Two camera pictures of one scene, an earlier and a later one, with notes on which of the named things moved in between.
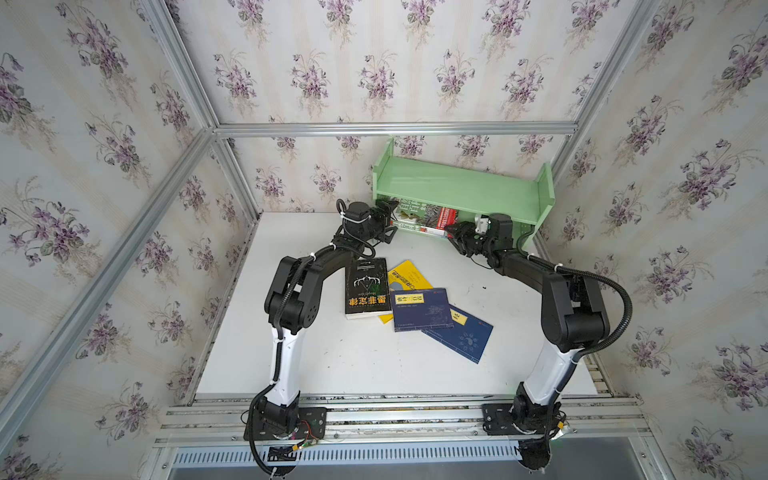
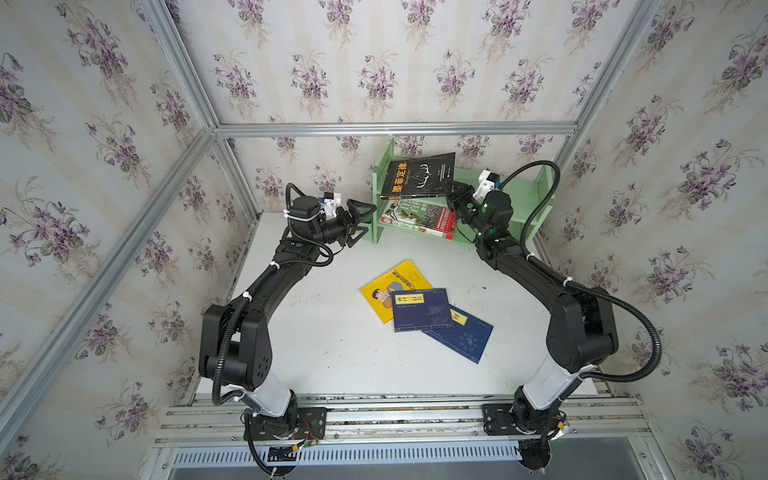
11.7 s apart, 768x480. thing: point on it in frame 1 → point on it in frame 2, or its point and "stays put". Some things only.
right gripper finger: (464, 245) → (466, 208)
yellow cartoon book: (405, 276) stays put
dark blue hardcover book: (421, 309) stays put
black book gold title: (367, 288) → (417, 177)
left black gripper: (383, 221) → (347, 228)
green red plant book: (425, 217) stays put
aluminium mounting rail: (399, 421) stays put
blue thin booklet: (468, 335) stays put
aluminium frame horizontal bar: (397, 127) stays put
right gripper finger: (462, 229) → (457, 190)
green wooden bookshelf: (519, 199) stays put
